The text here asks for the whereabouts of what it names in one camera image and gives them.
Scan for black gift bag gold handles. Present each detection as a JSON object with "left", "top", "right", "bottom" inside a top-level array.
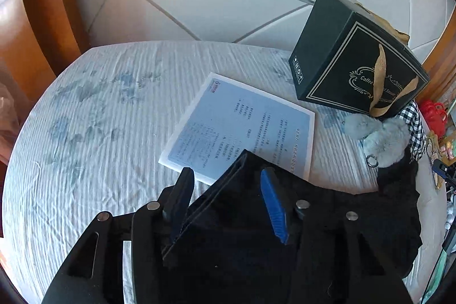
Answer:
[{"left": 288, "top": 0, "right": 431, "bottom": 120}]

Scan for brown wooden headboard frame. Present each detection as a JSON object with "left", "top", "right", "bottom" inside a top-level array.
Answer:
[{"left": 0, "top": 0, "right": 91, "bottom": 79}]

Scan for black pants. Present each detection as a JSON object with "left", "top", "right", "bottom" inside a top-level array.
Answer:
[{"left": 161, "top": 149, "right": 423, "bottom": 304}]

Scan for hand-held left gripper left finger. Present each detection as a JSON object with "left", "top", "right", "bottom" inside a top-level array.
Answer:
[{"left": 42, "top": 167, "right": 196, "bottom": 304}]

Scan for black white checked cloth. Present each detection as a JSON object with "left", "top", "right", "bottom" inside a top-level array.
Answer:
[{"left": 398, "top": 100, "right": 429, "bottom": 163}]

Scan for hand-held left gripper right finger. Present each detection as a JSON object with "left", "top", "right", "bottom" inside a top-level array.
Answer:
[{"left": 259, "top": 168, "right": 416, "bottom": 304}]

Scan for white printed paper sheet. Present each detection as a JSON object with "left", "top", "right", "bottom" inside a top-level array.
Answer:
[{"left": 158, "top": 72, "right": 316, "bottom": 186}]

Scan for grey fluffy pompom keychain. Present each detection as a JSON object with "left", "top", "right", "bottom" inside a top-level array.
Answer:
[{"left": 341, "top": 113, "right": 411, "bottom": 169}]

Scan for red plastic toy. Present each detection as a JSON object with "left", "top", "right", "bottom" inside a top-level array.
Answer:
[{"left": 418, "top": 99, "right": 448, "bottom": 134}]

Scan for white blue floral bed sheet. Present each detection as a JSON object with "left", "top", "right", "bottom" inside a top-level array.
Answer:
[{"left": 1, "top": 40, "right": 450, "bottom": 304}]

